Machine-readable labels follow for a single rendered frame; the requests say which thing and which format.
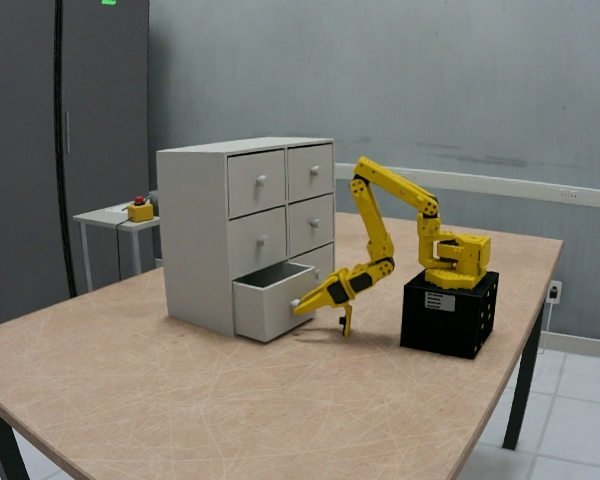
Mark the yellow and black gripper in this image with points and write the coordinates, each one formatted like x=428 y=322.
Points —
x=335 y=286

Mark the grey chest of drawers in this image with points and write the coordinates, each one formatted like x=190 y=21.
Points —
x=194 y=228

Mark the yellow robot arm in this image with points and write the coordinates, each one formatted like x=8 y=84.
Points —
x=462 y=249

